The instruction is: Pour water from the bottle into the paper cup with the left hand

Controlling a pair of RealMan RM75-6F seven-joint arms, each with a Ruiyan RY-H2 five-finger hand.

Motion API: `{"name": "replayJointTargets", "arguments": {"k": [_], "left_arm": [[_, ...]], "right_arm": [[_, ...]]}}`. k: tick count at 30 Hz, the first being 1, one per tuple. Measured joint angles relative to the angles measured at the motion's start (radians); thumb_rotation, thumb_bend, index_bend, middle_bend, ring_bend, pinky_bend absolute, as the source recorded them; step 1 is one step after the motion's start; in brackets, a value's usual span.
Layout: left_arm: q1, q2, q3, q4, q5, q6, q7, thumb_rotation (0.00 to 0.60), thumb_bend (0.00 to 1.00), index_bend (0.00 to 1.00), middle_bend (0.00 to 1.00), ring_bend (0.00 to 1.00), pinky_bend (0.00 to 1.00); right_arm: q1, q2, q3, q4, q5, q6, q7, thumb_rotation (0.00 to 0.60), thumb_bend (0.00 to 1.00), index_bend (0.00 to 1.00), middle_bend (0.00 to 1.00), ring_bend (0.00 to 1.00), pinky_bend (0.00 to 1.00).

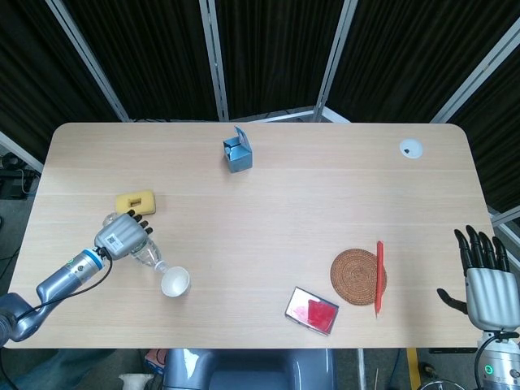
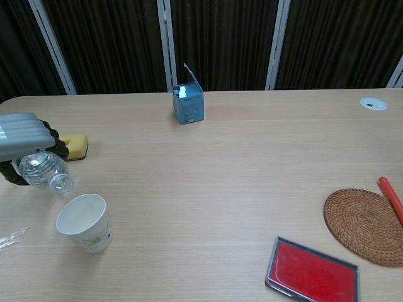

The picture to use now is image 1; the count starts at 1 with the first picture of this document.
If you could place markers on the clear plastic bottle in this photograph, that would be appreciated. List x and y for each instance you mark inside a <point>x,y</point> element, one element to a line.
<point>150,256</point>

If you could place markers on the chrome stool base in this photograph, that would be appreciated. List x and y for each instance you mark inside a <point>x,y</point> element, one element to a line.
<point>447,385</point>

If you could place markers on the red pen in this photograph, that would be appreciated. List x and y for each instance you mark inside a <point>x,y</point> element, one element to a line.
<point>380,276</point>

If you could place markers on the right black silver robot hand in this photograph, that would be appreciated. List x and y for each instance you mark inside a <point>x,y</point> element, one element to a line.
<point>491,298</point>

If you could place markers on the round woven brown coaster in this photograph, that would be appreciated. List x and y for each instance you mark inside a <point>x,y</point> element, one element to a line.
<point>353,280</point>

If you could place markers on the colourful printed carton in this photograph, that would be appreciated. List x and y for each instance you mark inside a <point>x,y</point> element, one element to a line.
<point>154,359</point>

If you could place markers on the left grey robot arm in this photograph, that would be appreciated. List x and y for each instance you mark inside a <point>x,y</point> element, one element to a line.
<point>65,276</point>

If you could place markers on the yellow strip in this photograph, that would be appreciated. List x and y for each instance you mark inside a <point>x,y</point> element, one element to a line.
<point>413,365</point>

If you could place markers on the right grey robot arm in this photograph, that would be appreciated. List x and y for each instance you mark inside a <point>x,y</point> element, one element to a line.
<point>503,361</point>

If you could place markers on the white bag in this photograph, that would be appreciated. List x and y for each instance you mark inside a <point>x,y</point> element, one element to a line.
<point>136,382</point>

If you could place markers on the metal tin red ink pad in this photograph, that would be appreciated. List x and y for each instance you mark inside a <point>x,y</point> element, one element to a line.
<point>313,310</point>

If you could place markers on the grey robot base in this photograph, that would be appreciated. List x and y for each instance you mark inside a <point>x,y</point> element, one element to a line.
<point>248,369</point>

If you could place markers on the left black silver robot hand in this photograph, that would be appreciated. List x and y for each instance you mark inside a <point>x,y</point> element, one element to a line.
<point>122,237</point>

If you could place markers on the white paper cup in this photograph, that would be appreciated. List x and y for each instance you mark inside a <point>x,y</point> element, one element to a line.
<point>175,282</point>

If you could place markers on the open blue cardboard box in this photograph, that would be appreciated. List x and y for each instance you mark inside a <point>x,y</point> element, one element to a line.
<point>240,158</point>

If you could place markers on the black electronic device on floor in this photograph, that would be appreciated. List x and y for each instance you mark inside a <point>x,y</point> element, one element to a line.
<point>12,185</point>

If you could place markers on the yellow sponge with hole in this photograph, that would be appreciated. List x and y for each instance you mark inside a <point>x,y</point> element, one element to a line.
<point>146,199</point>

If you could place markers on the black fabric partition panel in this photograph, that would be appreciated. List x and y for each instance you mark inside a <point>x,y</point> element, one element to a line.
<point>146,53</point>
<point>406,53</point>
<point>276,53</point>
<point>36,73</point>
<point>495,122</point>

